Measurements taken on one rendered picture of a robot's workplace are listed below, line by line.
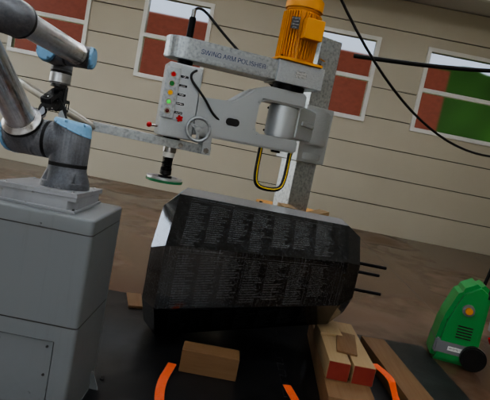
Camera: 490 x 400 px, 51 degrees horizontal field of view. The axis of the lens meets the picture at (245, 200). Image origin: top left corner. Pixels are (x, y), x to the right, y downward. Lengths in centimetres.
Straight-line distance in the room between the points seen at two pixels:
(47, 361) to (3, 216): 58
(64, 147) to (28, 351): 79
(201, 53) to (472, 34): 735
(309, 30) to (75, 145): 163
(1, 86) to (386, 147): 792
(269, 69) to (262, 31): 610
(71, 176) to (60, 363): 71
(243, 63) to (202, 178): 617
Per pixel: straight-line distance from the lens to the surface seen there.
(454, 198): 974
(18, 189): 209
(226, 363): 275
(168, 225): 281
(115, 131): 301
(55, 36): 196
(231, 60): 305
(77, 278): 202
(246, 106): 308
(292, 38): 320
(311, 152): 377
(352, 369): 282
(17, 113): 208
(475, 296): 383
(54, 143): 212
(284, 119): 316
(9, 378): 227
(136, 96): 931
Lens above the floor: 127
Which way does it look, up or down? 7 degrees down
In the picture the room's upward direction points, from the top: 11 degrees clockwise
